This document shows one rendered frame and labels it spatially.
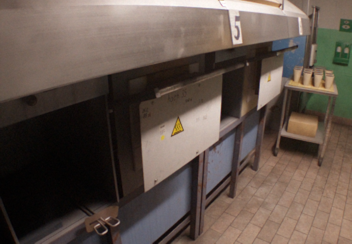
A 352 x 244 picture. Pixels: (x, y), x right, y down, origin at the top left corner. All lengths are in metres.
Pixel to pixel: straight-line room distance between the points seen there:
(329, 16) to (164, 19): 4.12
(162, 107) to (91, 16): 0.57
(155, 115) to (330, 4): 4.03
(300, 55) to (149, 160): 3.04
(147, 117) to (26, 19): 0.62
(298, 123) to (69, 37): 3.00
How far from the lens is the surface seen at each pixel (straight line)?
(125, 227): 1.46
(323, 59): 4.73
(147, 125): 0.99
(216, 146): 1.99
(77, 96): 0.89
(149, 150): 1.04
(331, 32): 4.69
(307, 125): 3.30
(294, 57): 3.81
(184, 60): 1.31
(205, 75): 1.04
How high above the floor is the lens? 1.62
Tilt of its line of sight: 21 degrees down
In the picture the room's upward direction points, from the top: straight up
